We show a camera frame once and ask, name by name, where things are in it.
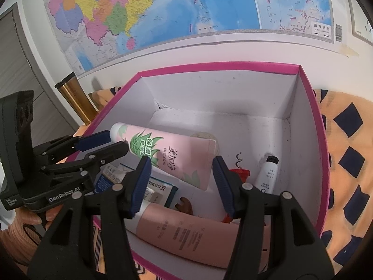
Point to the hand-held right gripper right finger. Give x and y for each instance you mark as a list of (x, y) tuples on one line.
[(224, 186)]

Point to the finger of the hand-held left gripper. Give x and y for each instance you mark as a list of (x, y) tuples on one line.
[(113, 150), (93, 141)]

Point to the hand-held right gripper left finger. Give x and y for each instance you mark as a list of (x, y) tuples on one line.
[(140, 189)]

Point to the white teal medicine box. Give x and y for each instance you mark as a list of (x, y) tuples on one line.
[(160, 192)]

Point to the red corkscrew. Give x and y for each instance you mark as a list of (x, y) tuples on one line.
[(243, 173)]

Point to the blue and white box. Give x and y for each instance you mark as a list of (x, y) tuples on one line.
[(106, 182)]

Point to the small white bottle black cap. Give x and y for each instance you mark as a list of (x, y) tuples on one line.
[(266, 178)]

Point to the small brown object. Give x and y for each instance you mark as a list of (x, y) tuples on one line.
[(185, 207)]

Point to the pink aloe print tube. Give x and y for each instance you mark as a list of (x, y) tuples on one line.
[(174, 157)]

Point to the clear tape roll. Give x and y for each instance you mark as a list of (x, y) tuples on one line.
[(204, 135)]

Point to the plain pink tube white cap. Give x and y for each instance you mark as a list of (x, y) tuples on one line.
[(186, 233)]

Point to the pink cardboard box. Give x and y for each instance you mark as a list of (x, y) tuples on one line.
[(233, 93)]

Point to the person's left hand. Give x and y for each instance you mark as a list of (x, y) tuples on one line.
[(52, 213)]

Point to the gold metal tumbler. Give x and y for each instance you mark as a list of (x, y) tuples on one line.
[(77, 99)]

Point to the grey door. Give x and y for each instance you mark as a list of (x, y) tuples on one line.
[(17, 64)]

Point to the orange patterned blanket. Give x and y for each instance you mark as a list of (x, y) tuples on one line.
[(338, 145)]

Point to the colourful wall map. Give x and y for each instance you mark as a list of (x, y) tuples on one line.
[(204, 5)]

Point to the white wall socket plate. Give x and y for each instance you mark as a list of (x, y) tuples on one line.
[(362, 14)]

